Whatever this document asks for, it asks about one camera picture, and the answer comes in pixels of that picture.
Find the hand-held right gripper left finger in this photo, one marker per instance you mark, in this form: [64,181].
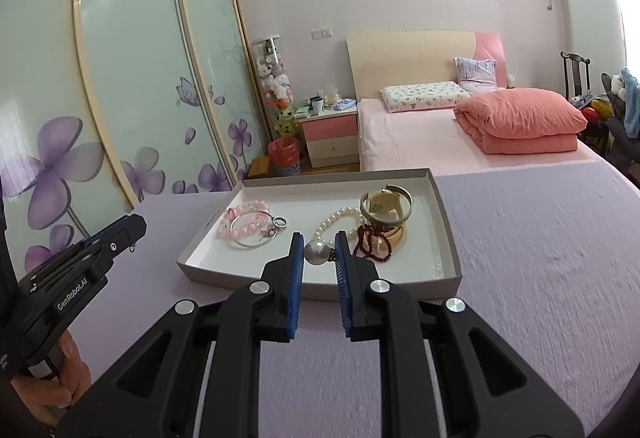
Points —
[297,288]

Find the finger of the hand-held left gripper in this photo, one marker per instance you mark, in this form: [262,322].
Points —
[122,233]

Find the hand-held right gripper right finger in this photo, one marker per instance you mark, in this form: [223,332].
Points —
[342,288]

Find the pearl earring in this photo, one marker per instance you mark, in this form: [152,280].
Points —
[316,252]

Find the thin silver bangle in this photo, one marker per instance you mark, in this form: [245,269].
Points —
[250,246]

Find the silver drop earrings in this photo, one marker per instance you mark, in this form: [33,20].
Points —
[267,232]

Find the silver cuff bangle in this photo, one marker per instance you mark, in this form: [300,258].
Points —
[380,219]

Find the grey cardboard box tray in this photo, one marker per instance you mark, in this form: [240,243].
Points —
[225,258]

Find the person's left hand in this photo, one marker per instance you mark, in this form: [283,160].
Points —
[75,368]

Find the small wooden stool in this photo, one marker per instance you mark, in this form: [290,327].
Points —
[260,168]

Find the red trash bin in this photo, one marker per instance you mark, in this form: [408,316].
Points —
[284,158]

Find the pink and cream nightstand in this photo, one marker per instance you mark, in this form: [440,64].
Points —
[330,138]

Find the flower print sliding wardrobe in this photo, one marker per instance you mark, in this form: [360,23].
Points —
[130,68]

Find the green plush toy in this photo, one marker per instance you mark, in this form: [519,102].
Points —
[287,123]

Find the pink bed mattress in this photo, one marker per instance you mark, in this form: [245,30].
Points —
[415,138]

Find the purple bedspread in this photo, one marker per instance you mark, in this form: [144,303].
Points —
[525,293]

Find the blue cloth bundle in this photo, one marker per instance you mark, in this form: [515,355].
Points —
[345,105]

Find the white cup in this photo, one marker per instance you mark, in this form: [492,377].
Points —
[316,104]

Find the flat floral pillow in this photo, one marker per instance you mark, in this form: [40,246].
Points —
[425,95]

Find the clear tube of plush toys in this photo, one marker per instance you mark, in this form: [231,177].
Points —
[272,73]

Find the cream and pink headboard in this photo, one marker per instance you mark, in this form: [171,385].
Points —
[400,58]

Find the folded pink quilt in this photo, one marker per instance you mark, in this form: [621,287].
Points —
[520,115]

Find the small purple print pillow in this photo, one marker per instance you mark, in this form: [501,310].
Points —
[475,74]

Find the colourful toys pile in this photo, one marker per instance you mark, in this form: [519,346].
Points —
[595,110]

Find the dark wooden chair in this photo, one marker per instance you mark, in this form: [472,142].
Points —
[570,78]

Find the grey office chair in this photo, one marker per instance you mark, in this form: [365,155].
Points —
[625,153]

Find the blue fleece garment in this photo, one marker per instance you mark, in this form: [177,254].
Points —
[632,108]

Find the white plush toy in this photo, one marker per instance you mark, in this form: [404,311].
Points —
[620,85]

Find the white wall switch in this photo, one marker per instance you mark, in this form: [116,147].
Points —
[321,33]

